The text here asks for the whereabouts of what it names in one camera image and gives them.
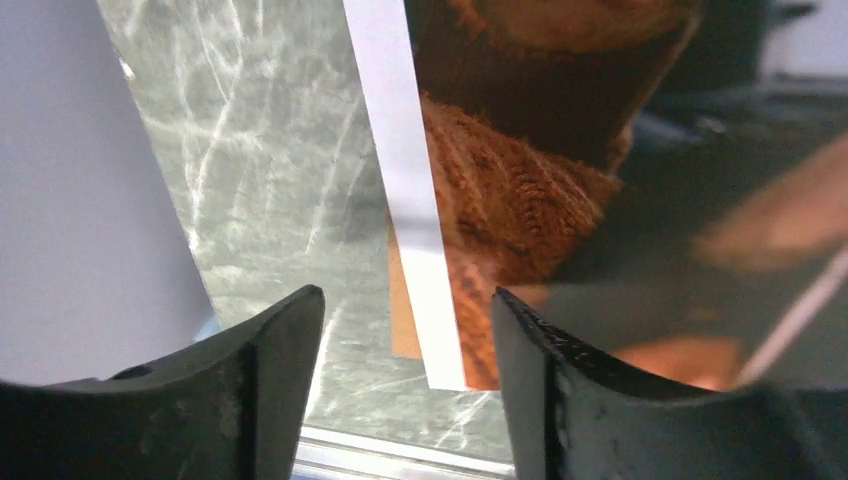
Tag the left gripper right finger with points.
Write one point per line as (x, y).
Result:
(575, 412)

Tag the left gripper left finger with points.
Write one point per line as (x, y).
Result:
(228, 407)

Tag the glossy photo print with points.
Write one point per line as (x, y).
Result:
(664, 177)

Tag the brown backing board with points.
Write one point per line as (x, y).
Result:
(404, 338)

